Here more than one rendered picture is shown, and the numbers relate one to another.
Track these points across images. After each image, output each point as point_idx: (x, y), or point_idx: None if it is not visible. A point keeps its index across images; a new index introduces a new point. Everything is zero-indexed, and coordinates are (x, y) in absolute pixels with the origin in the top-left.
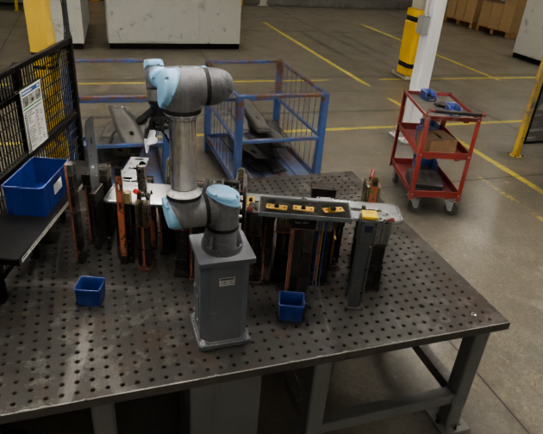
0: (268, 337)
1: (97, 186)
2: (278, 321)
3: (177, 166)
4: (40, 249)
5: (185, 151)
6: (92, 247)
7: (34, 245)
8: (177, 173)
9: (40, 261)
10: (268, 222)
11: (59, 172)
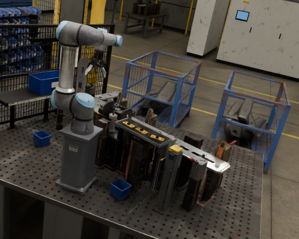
0: (94, 197)
1: None
2: (109, 194)
3: (60, 72)
4: (49, 118)
5: (64, 65)
6: None
7: (21, 102)
8: (60, 76)
9: (42, 122)
10: None
11: (58, 78)
